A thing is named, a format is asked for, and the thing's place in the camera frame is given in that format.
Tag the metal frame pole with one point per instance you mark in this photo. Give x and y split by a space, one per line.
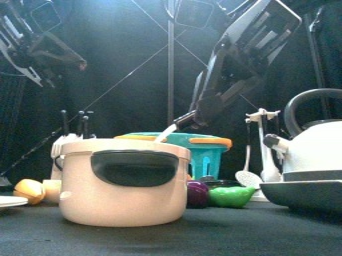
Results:
172 73

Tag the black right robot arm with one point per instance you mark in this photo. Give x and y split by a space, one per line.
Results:
323 5

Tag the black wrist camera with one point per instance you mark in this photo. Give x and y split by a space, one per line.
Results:
194 13
43 15

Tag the white utensil rack stand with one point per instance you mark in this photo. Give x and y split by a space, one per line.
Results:
262 115

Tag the purple toy eggplant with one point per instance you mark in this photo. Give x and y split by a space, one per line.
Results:
197 195

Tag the green toy pepper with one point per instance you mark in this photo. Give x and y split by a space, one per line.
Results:
232 197

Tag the small white toy dish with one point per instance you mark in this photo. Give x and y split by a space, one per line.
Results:
11 201

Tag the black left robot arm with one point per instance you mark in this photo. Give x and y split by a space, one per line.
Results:
9 8

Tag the white slotted toy spoon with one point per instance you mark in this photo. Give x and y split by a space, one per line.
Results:
249 180

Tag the black vertical frame post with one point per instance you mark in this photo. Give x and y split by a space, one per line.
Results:
317 66

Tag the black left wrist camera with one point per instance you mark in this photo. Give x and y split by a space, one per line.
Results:
43 15

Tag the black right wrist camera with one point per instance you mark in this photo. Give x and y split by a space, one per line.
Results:
194 13

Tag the yellow orange toy fruit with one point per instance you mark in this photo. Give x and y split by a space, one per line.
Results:
29 191

